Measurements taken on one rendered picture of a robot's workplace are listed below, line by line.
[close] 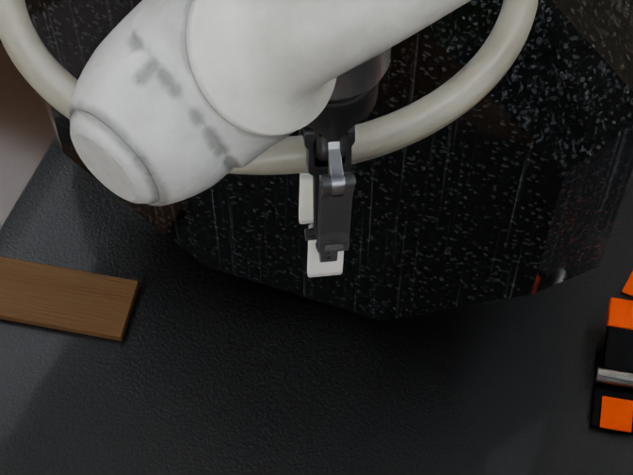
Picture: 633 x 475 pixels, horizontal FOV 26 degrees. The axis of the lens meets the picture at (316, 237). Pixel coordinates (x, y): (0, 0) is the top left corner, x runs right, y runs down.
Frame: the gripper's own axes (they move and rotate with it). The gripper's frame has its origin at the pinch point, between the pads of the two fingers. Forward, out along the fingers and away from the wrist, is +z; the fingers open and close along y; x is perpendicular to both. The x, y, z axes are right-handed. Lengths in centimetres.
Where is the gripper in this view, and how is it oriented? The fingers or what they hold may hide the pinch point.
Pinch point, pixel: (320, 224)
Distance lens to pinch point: 117.0
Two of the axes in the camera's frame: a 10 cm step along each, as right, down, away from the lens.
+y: -1.3, -8.1, 5.8
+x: -9.9, 0.9, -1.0
